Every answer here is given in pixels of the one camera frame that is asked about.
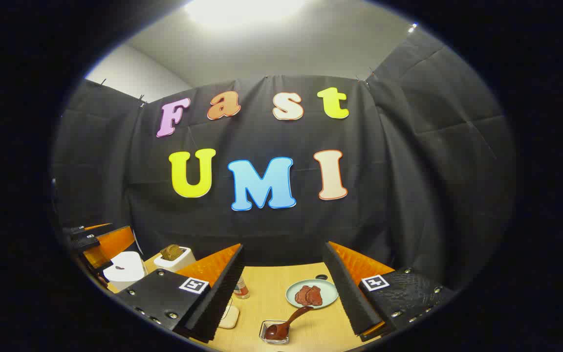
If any brown bread slice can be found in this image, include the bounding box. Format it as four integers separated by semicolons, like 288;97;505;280
160;244;185;261

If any light green plate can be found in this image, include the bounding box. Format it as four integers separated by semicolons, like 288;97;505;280
285;279;339;309

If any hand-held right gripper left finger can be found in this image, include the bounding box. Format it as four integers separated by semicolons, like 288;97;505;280
115;243;245;343

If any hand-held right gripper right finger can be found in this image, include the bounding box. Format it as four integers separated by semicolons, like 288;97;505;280
322;241;458;342

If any dark wooden spoon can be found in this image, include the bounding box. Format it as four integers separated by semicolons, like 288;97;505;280
264;306;314;341

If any white toaster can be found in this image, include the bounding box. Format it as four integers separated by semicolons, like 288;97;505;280
153;244;196;273

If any metal wire chopstick holder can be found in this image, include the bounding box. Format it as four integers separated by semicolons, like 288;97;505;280
259;320;290;344

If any large ceiling light panel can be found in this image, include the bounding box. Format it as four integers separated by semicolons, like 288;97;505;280
184;0;306;26

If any white rice cooker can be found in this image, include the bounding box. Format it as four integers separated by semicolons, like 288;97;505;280
103;252;148;293

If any black backdrop cloth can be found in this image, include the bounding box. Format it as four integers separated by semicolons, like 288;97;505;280
52;34;517;294

